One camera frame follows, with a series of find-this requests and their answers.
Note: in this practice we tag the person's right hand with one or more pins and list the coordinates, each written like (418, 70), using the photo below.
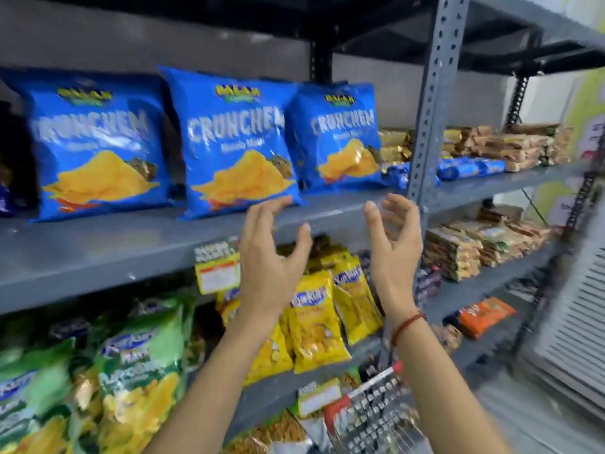
(397, 274)

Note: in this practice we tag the person's right thumb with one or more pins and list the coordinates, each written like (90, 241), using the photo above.
(372, 226)

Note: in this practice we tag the yellow shelf price label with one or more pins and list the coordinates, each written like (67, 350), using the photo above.
(317, 397)
(217, 274)

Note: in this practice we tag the blue biscuit roll pack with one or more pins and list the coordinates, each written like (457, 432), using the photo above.
(468, 168)
(397, 175)

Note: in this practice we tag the green snack packet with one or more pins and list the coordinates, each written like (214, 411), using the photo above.
(137, 373)
(160, 304)
(33, 397)

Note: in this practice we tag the person's left forearm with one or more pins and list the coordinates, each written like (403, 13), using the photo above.
(217, 387)

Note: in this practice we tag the person's left hand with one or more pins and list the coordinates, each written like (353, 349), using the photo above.
(264, 274)

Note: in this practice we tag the white louvred panel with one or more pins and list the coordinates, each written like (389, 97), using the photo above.
(576, 326)

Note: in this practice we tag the stack of brown wafer packets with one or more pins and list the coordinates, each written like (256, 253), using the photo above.
(520, 147)

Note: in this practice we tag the clear packet of orange snacks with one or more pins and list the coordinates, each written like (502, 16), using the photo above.
(274, 437)

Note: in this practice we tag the person's right forearm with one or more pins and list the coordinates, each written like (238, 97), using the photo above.
(439, 392)

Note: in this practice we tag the stack of beige noodle packets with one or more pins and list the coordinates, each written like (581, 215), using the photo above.
(477, 248)

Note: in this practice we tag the dark chocolate packets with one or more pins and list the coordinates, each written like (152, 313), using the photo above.
(428, 286)

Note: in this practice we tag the yellow snack packet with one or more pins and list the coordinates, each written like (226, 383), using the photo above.
(228, 307)
(359, 302)
(272, 359)
(316, 326)

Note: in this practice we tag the person's left thumb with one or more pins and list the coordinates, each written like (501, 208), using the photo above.
(298, 248)

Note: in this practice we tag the grey metal shelf rack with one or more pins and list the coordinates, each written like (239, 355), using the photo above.
(94, 252)
(496, 182)

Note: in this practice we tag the orange snack packet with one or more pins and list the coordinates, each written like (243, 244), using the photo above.
(482, 316)

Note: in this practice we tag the stack of gold packets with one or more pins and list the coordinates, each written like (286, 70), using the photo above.
(394, 145)

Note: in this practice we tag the dark blue packet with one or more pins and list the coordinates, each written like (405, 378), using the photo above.
(4, 193)

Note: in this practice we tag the blue chips bag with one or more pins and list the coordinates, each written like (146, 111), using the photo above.
(231, 146)
(338, 137)
(94, 151)

